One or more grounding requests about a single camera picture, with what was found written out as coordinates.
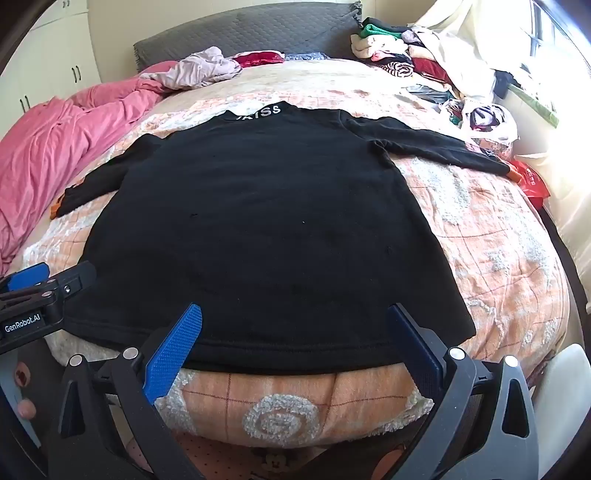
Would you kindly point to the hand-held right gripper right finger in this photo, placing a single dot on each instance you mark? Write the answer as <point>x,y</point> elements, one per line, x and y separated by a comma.
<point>413,344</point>

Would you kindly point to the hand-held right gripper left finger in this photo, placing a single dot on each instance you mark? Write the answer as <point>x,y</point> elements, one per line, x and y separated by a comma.
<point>173,350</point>

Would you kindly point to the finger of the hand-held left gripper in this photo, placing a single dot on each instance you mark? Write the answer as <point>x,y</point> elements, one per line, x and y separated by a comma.
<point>27,278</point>
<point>76,279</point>

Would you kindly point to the black long-sleeve sweater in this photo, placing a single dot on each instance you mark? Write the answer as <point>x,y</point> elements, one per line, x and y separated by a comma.
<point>258,240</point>

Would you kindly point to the patterned fabric bag of clothes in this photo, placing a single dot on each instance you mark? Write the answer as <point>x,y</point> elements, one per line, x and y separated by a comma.
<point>485,120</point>

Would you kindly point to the pile of mixed clothes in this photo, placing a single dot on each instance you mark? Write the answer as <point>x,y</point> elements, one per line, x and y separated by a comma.
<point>397,50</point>

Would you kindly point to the person's left hand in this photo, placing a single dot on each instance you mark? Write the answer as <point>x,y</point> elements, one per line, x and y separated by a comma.
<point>25,408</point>

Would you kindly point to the orange patterned fleece blanket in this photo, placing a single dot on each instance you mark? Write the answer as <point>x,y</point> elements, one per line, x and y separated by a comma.
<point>498,258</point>

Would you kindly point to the pink quilt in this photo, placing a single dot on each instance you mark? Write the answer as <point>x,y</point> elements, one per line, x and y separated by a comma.
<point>51,157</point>

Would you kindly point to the white smooth rounded object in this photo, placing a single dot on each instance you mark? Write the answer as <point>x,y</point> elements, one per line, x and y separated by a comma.
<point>568,374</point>

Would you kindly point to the red plastic bag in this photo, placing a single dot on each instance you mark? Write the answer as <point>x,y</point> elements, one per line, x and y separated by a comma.
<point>531,180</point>

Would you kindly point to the cream wardrobe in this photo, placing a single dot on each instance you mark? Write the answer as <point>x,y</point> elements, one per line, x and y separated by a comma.
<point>55,50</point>

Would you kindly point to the lilac crumpled garment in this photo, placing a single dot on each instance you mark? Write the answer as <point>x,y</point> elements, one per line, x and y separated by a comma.
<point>198,69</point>

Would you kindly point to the green windowsill cushion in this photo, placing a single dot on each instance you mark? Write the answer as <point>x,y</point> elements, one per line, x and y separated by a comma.
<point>535,104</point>

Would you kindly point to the beige bed sheet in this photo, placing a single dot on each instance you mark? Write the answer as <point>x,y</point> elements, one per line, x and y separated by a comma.
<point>295,83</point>

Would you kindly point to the red pillow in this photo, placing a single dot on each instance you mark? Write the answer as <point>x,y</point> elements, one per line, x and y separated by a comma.
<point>258,58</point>

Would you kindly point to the blue patterned cloth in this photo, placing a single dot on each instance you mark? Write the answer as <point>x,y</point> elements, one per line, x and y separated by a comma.
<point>307,56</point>

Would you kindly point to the white curtain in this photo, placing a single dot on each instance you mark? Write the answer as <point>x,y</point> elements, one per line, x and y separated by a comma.
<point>466,41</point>

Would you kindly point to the grey quilted headboard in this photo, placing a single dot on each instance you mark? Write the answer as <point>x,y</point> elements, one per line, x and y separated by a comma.
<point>258,27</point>

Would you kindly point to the window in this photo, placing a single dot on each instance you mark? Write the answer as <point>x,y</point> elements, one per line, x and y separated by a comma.
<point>558,41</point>

